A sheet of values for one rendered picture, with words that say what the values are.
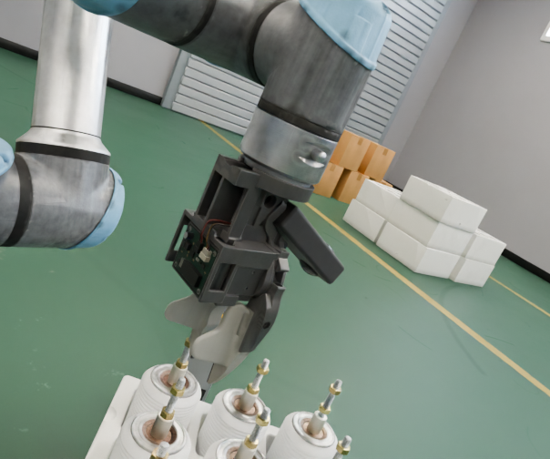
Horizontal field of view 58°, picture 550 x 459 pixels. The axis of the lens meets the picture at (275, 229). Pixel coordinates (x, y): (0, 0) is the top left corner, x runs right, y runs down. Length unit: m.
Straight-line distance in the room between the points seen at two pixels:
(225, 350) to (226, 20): 0.28
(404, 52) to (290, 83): 6.81
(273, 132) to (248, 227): 0.08
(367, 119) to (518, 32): 2.13
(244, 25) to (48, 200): 0.33
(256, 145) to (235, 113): 5.63
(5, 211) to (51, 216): 0.05
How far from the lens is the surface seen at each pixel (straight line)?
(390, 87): 7.17
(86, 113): 0.69
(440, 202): 3.33
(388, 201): 3.64
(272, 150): 0.40
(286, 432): 0.85
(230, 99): 5.97
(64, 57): 0.70
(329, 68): 0.39
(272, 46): 0.42
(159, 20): 0.41
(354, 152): 4.53
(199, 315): 0.51
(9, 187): 0.63
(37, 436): 1.04
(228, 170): 0.40
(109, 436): 0.81
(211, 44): 0.44
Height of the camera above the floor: 0.72
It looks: 15 degrees down
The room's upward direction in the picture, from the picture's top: 24 degrees clockwise
